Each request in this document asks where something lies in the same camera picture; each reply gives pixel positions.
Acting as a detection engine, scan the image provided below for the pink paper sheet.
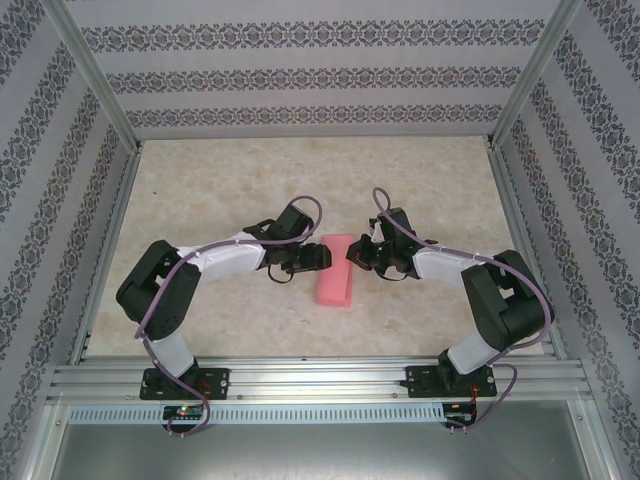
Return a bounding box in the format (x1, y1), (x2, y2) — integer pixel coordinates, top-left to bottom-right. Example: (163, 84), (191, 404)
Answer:
(315, 233), (355, 307)

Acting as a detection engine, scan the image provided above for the grey sheet metal panel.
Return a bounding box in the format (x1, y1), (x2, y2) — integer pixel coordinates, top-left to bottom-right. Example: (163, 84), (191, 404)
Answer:
(42, 399), (614, 480)

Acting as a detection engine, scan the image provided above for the small circuit board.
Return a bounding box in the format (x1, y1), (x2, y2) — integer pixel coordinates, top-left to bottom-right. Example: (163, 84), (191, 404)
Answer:
(446, 403), (476, 426)
(163, 405), (205, 421)

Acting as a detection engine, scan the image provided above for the long aluminium mounting rail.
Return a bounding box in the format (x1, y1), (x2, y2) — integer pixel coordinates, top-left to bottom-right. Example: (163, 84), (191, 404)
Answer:
(47, 357), (594, 401)

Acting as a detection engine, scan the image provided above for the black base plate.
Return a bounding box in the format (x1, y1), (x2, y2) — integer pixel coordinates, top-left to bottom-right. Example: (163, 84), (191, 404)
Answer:
(405, 364), (499, 400)
(142, 367), (231, 401)

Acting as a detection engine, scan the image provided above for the aluminium table side rail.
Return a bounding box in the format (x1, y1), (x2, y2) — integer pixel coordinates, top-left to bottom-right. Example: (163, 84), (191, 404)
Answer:
(487, 142), (571, 361)
(67, 142), (146, 366)

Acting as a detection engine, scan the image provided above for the slotted white cable duct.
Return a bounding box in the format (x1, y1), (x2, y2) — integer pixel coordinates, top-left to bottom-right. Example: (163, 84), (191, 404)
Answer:
(67, 403), (474, 424)

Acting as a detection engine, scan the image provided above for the aluminium frame post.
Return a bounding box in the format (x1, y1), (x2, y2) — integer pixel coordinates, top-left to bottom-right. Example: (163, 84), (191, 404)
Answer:
(44, 0), (144, 156)
(487, 0), (594, 151)

